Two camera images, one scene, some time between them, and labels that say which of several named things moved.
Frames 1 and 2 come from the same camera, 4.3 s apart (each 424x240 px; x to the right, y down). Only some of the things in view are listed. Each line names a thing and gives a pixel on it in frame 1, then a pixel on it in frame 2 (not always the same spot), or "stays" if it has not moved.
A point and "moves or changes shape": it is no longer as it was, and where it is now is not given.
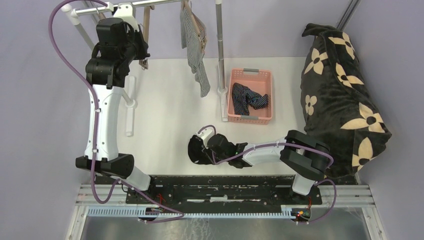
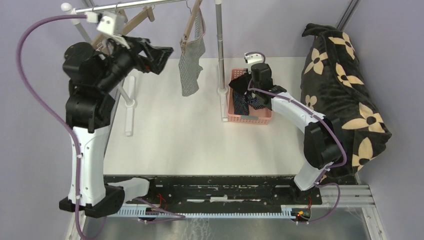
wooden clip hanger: x=144 y=62 moves or changes shape
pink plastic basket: x=260 y=81 stays
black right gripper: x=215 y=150 → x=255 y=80
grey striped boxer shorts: x=193 y=35 → x=191 y=58
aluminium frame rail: x=348 y=14 stays
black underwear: x=195 y=147 → x=240 y=84
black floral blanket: x=337 y=105 stays
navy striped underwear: x=242 y=96 stays
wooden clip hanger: x=185 y=4 → x=184 y=38
